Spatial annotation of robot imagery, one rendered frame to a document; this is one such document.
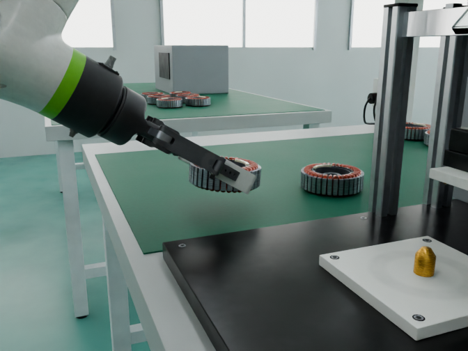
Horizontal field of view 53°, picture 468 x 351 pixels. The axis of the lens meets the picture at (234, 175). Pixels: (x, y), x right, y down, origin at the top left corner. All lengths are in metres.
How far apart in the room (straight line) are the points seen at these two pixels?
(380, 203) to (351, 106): 5.26
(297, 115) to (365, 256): 1.42
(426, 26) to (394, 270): 0.29
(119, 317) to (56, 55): 0.97
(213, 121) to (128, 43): 3.17
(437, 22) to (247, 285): 0.37
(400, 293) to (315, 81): 5.21
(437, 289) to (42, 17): 0.50
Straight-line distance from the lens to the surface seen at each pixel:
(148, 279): 0.55
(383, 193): 0.69
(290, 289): 0.48
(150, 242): 0.64
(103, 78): 0.61
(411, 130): 1.39
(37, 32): 0.59
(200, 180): 0.70
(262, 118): 1.85
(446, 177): 0.51
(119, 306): 1.42
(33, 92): 0.60
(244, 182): 0.69
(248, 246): 0.57
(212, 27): 5.08
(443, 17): 0.61
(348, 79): 5.87
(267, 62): 5.33
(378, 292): 0.47
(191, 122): 1.75
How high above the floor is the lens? 1.00
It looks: 15 degrees down
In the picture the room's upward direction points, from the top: straight up
